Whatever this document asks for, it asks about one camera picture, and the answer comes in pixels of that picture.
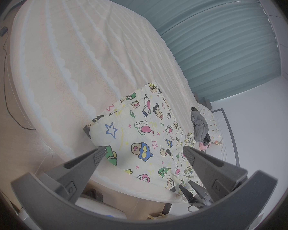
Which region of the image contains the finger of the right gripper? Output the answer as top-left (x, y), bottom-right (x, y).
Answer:
top-left (179, 184), bottom-right (195, 202)
top-left (187, 180), bottom-right (208, 197)

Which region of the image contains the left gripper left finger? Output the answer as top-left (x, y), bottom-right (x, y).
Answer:
top-left (40, 146), bottom-right (106, 203)

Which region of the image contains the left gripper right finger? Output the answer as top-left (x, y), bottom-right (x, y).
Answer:
top-left (183, 146), bottom-right (248, 203)

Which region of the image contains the white printed pyjama top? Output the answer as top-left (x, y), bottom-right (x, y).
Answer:
top-left (85, 82), bottom-right (202, 197)

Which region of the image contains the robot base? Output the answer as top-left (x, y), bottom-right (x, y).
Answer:
top-left (74, 188), bottom-right (128, 221)

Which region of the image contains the pile of clothes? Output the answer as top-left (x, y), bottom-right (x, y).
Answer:
top-left (198, 134), bottom-right (212, 153)

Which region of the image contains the white printed pillow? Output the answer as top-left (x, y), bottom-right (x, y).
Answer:
top-left (199, 103), bottom-right (224, 145)

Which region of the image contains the grey garment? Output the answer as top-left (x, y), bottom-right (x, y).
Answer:
top-left (191, 107), bottom-right (209, 142)

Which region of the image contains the grey bedside table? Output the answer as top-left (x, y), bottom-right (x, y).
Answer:
top-left (194, 92), bottom-right (212, 107)

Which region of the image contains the bed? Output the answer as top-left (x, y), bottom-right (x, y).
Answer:
top-left (8, 0), bottom-right (240, 202)

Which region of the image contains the blue-green curtain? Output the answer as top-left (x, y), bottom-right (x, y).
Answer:
top-left (102, 0), bottom-right (282, 102)

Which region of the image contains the black cable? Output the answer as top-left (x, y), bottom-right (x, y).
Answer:
top-left (3, 35), bottom-right (36, 131)

